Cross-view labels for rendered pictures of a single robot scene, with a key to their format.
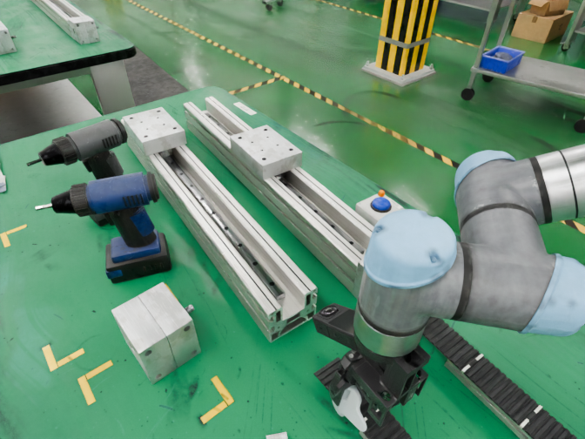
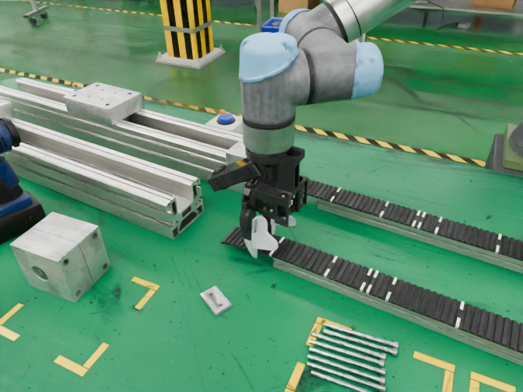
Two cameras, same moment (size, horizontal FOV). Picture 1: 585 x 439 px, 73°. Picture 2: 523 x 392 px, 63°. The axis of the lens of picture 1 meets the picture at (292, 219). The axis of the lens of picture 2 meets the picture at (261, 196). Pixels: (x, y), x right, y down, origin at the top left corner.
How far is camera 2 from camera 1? 0.28 m
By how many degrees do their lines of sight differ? 20
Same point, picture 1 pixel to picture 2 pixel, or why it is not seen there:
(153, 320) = (59, 237)
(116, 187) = not seen: outside the picture
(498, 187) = (309, 22)
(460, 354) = (325, 192)
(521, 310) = (346, 73)
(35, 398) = not seen: outside the picture
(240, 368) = (155, 264)
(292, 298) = (179, 198)
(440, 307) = (300, 87)
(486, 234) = (311, 44)
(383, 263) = (254, 61)
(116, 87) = not seen: outside the picture
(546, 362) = (383, 184)
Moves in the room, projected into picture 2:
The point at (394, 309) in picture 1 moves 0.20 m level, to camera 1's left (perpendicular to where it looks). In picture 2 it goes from (272, 100) to (113, 134)
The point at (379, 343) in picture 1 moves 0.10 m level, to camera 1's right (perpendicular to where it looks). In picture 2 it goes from (268, 142) to (330, 127)
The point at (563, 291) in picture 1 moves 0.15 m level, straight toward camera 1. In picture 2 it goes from (365, 54) to (338, 97)
